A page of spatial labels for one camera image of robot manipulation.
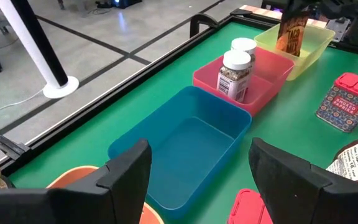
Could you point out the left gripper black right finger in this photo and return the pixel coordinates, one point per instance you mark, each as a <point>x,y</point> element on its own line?
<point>297,193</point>

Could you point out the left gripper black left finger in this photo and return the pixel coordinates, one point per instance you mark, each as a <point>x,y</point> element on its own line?
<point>104,199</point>

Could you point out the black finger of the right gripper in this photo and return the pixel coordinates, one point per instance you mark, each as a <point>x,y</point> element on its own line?
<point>298,6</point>

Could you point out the brown taco mix packet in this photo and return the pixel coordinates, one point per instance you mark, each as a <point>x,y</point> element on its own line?
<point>292,37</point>
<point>356,161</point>

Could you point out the red-lid smoked paprika tin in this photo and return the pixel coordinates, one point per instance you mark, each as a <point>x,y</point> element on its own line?
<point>343,107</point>
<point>247,208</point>

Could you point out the white-lid bagel seasoning jar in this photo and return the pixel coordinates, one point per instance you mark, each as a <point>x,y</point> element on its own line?
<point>244,45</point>
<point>233,77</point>

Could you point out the yellow-green plastic bin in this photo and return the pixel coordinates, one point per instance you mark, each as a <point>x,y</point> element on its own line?
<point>315,40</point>

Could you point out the orange plastic bin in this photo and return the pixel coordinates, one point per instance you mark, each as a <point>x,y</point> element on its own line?
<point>73,175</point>

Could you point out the green table mat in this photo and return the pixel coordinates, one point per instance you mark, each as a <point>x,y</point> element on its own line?
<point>291,124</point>

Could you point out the pink plastic bin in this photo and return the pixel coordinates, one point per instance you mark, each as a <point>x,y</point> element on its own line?
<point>269,77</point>

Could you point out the blue plastic bin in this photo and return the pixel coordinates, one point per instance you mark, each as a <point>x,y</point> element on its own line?
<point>191,146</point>

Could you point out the black table clamp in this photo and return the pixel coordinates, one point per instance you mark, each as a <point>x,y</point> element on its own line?
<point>197,20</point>
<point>11,146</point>

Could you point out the black device blue light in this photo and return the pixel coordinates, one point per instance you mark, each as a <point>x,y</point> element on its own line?
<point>126,3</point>

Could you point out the white black pole round base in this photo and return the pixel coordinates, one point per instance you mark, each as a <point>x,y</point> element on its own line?
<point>36,40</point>

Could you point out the small white bracket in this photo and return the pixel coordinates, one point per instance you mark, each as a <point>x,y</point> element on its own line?
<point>337,29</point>

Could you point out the black metal table frame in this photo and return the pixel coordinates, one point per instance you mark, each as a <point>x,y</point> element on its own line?
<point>120,93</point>

